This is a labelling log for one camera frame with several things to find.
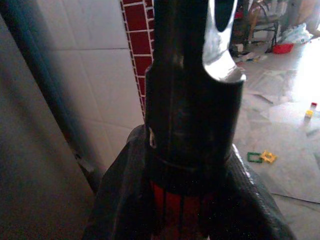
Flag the green toy frame piece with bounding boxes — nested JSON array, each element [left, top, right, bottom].
[[247, 151, 264, 164]]

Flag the yellow toy frame piece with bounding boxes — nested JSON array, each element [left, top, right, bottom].
[[259, 149, 278, 164]]

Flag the red plastic basin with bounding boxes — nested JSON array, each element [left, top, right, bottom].
[[272, 43, 295, 55]]

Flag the dark wooden chair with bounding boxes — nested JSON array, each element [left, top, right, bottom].
[[246, 0, 280, 52]]

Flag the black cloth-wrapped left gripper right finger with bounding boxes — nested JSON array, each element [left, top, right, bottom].
[[206, 144, 296, 240]]

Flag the dark metal pole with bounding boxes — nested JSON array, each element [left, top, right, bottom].
[[0, 0, 105, 196]]

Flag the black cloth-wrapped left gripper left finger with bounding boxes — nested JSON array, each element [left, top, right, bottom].
[[82, 124, 156, 240]]

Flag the white plastic bag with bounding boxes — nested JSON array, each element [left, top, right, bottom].
[[279, 22, 314, 45]]

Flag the white paper sheet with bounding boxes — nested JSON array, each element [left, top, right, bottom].
[[234, 69, 320, 204]]

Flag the black and red broom handle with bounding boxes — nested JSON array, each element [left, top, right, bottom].
[[144, 0, 247, 240]]

